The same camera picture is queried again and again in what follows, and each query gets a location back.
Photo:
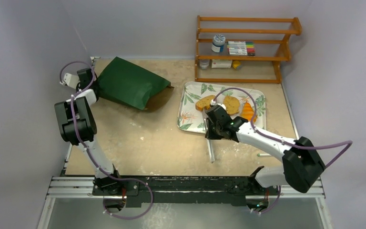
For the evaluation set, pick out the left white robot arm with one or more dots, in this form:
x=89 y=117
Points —
x=77 y=126

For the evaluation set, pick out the orange wooden shelf rack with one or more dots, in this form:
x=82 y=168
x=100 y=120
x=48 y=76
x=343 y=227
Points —
x=271 y=37

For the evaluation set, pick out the white jar blue lid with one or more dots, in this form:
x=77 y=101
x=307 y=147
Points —
x=218 y=43

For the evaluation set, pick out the small clear jar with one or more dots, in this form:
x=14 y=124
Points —
x=203 y=64

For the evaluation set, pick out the green paper bag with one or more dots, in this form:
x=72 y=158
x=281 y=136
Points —
x=128 y=84

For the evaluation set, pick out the metal tongs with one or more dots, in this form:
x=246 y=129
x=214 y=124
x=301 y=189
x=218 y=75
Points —
x=209 y=143

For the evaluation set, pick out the green white marker pen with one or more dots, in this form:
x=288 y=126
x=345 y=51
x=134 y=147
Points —
x=264 y=155

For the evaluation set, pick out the brown fake bread roll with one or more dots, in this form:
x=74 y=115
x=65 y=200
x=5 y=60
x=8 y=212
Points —
x=232 y=105

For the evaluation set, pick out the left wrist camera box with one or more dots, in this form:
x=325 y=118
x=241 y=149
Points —
x=70 y=80

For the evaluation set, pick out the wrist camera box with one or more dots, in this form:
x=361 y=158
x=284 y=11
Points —
x=215 y=103
x=70 y=80

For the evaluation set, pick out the orange fake croissant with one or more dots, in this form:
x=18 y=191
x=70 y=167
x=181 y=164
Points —
x=248 y=112

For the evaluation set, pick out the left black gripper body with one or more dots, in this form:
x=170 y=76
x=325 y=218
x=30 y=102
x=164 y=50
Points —
x=78 y=88

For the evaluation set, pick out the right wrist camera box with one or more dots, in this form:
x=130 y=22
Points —
x=215 y=103

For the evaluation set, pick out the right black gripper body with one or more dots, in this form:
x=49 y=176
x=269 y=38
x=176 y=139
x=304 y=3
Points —
x=211 y=128

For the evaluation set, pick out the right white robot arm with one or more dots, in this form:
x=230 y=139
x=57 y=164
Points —
x=301 y=164

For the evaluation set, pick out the small white box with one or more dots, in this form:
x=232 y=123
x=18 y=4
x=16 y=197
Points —
x=221 y=63

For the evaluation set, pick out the yellow small object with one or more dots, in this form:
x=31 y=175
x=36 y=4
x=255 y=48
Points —
x=236 y=65

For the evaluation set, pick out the brown fake bread slice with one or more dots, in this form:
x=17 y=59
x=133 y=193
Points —
x=204 y=103

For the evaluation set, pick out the coloured marker pen set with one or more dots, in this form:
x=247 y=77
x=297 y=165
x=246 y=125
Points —
x=241 y=48

